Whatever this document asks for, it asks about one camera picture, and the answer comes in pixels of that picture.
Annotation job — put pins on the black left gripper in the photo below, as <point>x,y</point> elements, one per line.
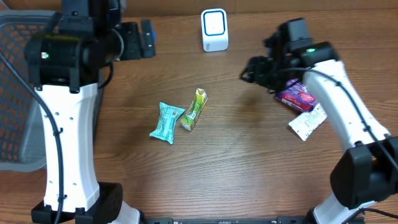
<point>130,51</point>

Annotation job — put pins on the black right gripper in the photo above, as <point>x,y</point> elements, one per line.
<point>255,70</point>

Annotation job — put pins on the red purple tissue pack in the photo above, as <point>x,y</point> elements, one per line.
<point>297,96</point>

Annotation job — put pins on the white cosmetic tube gold cap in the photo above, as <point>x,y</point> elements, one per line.
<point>305,124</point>

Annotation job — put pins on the teal snack packet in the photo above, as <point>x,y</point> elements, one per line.
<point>168,116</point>

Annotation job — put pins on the green juice carton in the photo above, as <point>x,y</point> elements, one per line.
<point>190,118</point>

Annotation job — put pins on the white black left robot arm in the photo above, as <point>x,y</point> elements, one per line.
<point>64,61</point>

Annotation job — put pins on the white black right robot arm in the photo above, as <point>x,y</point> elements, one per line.
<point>367,171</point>

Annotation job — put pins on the white barcode scanner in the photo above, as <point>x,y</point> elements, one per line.
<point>214,29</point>

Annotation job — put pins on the grey plastic lattice basket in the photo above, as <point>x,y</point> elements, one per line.
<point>22,134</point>

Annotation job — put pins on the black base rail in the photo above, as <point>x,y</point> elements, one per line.
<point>278,220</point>

